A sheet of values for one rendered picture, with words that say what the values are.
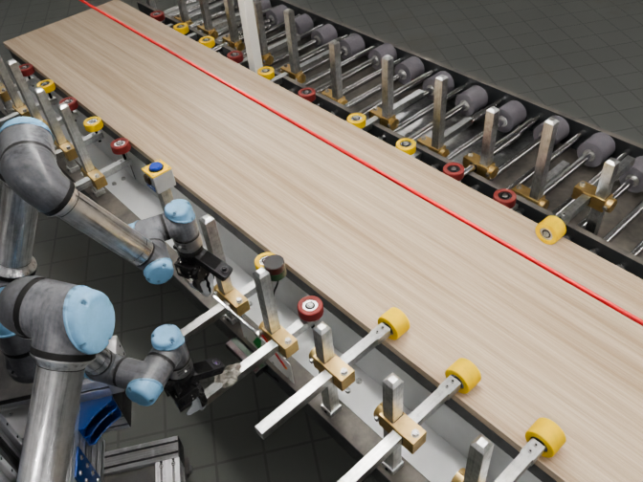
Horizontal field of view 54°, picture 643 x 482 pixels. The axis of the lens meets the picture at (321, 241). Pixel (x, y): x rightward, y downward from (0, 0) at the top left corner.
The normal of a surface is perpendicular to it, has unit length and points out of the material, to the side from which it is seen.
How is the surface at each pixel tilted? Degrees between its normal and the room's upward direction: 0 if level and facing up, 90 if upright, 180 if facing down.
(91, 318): 85
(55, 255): 0
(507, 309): 0
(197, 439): 0
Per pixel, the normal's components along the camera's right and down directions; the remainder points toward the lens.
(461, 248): -0.07, -0.72
